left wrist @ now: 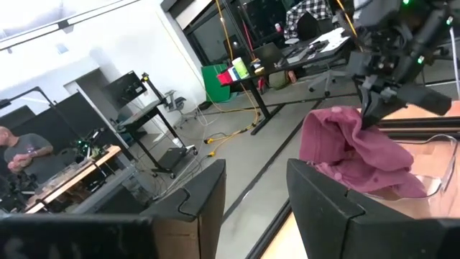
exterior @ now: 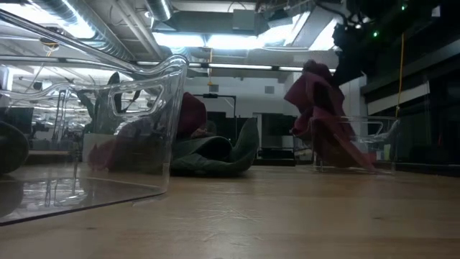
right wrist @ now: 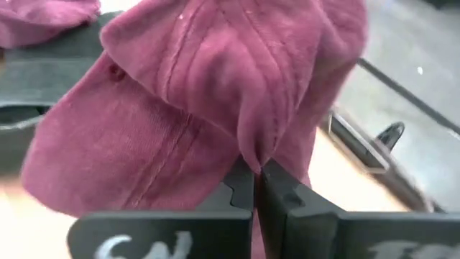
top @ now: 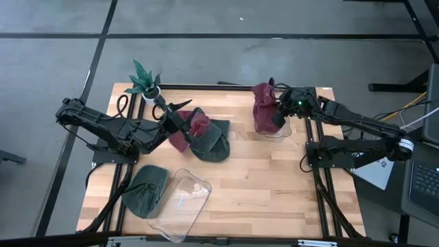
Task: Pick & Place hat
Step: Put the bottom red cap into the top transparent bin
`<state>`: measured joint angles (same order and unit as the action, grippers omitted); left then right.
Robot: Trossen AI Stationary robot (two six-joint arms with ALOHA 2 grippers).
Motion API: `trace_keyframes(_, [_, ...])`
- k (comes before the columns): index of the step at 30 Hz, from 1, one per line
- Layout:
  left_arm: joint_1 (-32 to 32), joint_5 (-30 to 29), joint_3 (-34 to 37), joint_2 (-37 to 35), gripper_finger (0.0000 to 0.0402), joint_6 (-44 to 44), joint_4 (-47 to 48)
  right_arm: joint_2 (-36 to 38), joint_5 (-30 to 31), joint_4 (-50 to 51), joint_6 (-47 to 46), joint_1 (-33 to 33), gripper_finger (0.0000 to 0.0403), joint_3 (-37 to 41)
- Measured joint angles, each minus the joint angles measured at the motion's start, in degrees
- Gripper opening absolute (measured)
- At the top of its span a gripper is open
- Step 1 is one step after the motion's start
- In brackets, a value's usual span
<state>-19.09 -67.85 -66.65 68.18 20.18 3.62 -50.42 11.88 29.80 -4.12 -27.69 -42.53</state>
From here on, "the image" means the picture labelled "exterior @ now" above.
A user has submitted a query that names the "black ceiling camera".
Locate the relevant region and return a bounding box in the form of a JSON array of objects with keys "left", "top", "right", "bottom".
[{"left": 39, "top": 35, "right": 60, "bottom": 52}]

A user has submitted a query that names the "white plant pot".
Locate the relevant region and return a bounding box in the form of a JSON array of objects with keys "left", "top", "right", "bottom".
[{"left": 82, "top": 133, "right": 121, "bottom": 163}]

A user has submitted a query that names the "silver ventilation duct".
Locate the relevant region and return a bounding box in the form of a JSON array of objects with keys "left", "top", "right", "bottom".
[
  {"left": 145, "top": 0, "right": 173, "bottom": 22},
  {"left": 32, "top": 0, "right": 166, "bottom": 62}
]

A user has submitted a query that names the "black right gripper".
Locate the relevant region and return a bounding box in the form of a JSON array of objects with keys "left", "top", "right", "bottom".
[{"left": 332, "top": 42, "right": 366, "bottom": 86}]

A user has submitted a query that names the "long ceiling light strip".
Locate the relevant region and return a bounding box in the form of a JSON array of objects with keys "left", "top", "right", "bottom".
[{"left": 136, "top": 60, "right": 330, "bottom": 73}]

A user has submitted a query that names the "black monitor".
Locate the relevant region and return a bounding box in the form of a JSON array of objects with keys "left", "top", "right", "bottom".
[{"left": 3, "top": 106, "right": 35, "bottom": 135}]

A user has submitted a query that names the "dark green baseball cap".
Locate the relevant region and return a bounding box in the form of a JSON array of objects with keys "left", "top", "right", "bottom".
[
  {"left": 0, "top": 121, "right": 29, "bottom": 176},
  {"left": 170, "top": 117, "right": 260, "bottom": 178}
]

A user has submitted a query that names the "green leafy plant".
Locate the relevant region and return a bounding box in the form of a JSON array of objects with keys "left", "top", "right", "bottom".
[{"left": 77, "top": 71, "right": 143, "bottom": 136}]

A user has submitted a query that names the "clear plastic bin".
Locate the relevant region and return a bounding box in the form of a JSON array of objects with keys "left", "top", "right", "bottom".
[
  {"left": 305, "top": 114, "right": 400, "bottom": 176},
  {"left": 0, "top": 9, "right": 190, "bottom": 227}
]

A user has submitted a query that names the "grey ceiling box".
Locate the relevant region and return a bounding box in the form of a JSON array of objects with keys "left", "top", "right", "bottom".
[{"left": 232, "top": 9, "right": 258, "bottom": 32}]

